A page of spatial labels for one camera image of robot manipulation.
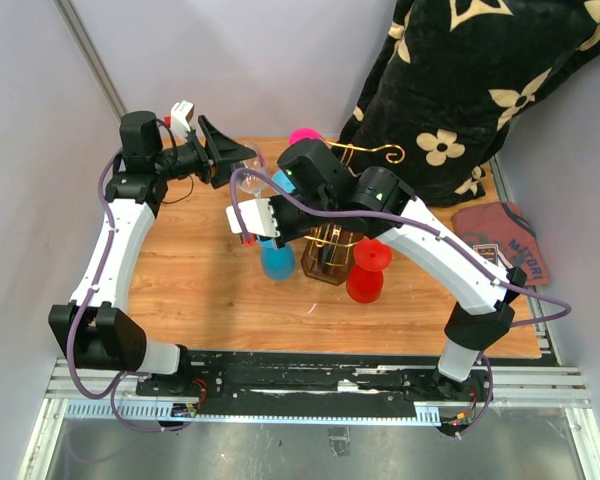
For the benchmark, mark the maroon t-shirt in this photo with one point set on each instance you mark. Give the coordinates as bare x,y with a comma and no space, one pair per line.
499,233

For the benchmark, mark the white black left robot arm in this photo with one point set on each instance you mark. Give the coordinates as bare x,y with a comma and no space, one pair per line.
93,329

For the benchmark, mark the blue wine glass front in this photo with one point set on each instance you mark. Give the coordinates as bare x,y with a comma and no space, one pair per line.
278,263

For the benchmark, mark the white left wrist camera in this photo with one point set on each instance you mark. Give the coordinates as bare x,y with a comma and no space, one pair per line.
179,118

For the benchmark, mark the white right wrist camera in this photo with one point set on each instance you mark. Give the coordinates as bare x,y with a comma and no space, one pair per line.
252,219

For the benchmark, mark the magenta plastic wine glass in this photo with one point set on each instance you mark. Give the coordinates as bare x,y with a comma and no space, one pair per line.
302,134

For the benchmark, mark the black floral blanket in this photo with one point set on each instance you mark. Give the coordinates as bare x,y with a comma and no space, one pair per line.
450,78

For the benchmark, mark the blue wine glass rear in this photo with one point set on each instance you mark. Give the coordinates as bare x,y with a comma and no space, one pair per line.
280,179

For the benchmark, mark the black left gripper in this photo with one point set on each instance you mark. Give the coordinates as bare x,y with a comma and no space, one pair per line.
226,152

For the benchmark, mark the red plastic wine glass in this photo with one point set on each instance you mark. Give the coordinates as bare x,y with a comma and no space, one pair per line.
366,279

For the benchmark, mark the aluminium corner profile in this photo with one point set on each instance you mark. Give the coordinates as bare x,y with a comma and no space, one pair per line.
87,47

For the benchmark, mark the blue wine glass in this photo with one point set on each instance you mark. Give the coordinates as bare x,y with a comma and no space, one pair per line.
278,263
280,179

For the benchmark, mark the gold wire wine glass rack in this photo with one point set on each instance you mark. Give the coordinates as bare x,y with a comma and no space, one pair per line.
328,255

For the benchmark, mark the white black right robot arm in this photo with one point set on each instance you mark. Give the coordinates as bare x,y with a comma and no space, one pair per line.
379,205

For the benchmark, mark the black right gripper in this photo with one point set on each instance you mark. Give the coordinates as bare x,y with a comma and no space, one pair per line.
285,233

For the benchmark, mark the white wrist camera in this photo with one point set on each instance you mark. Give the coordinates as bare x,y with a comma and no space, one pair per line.
179,118
252,219

